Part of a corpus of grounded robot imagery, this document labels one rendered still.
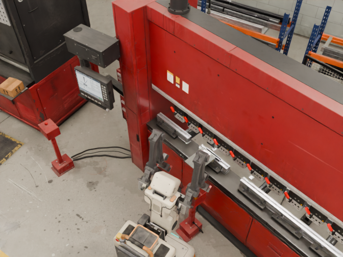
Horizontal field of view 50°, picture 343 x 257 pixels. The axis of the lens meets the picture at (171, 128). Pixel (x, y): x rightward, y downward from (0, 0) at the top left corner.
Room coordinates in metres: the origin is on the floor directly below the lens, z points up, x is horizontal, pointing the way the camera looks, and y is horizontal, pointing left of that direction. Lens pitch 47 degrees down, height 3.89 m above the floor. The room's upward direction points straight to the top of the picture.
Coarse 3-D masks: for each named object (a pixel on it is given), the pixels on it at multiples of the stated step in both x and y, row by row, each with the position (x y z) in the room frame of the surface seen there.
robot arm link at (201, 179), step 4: (196, 152) 1.88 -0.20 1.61; (208, 156) 1.83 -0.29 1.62; (208, 160) 1.84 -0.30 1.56; (204, 164) 1.85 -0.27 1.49; (204, 168) 1.86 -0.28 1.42; (200, 172) 1.84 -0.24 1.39; (204, 172) 1.87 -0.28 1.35; (200, 176) 1.84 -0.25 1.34; (204, 176) 1.87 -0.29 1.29; (200, 180) 1.83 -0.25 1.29; (204, 180) 1.86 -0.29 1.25; (200, 184) 1.83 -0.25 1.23
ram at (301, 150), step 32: (160, 32) 2.87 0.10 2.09; (160, 64) 2.88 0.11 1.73; (192, 64) 2.57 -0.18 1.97; (192, 96) 2.55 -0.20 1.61; (224, 96) 2.29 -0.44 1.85; (256, 96) 2.07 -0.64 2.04; (224, 128) 2.25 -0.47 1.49; (256, 128) 2.02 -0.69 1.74; (288, 128) 1.83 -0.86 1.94; (320, 128) 1.68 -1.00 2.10; (288, 160) 1.77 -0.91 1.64; (320, 160) 1.62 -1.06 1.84; (320, 192) 1.54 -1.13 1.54
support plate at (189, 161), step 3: (192, 156) 2.33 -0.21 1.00; (210, 156) 2.33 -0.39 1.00; (213, 156) 2.33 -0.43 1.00; (189, 159) 2.29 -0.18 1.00; (192, 159) 2.29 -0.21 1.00; (210, 159) 2.29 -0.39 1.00; (213, 159) 2.29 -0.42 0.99; (186, 162) 2.25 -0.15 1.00; (189, 162) 2.25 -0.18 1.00; (192, 162) 2.25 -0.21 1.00; (207, 162) 2.25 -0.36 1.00; (189, 165) 2.22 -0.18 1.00; (192, 165) 2.21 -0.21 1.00
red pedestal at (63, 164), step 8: (48, 120) 3.03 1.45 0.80; (40, 128) 2.93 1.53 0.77; (48, 128) 2.90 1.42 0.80; (56, 128) 2.91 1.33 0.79; (48, 136) 2.83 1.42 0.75; (56, 136) 2.89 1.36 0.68; (56, 144) 2.93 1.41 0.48; (56, 152) 2.91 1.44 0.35; (56, 160) 2.97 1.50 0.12; (64, 160) 2.97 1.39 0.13; (56, 168) 2.85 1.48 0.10; (64, 168) 2.87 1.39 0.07
